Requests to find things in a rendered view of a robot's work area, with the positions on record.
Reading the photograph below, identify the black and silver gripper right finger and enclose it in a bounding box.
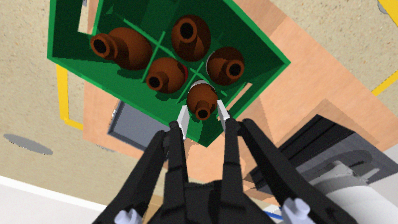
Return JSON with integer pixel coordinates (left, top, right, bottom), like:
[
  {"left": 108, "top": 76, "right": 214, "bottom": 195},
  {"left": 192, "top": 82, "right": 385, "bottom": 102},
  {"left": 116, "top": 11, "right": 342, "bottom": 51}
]
[{"left": 217, "top": 100, "right": 358, "bottom": 224}]

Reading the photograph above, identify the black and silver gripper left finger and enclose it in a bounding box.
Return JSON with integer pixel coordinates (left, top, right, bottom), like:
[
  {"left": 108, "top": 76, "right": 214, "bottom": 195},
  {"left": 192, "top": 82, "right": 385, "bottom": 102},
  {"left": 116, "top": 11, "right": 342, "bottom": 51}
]
[{"left": 92, "top": 105, "right": 190, "bottom": 224}]

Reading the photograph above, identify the green plastic crate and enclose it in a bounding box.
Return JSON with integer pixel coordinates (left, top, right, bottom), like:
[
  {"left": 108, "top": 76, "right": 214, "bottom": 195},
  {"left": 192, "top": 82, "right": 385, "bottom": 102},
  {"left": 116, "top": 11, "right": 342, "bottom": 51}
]
[{"left": 47, "top": 0, "right": 268, "bottom": 127}]

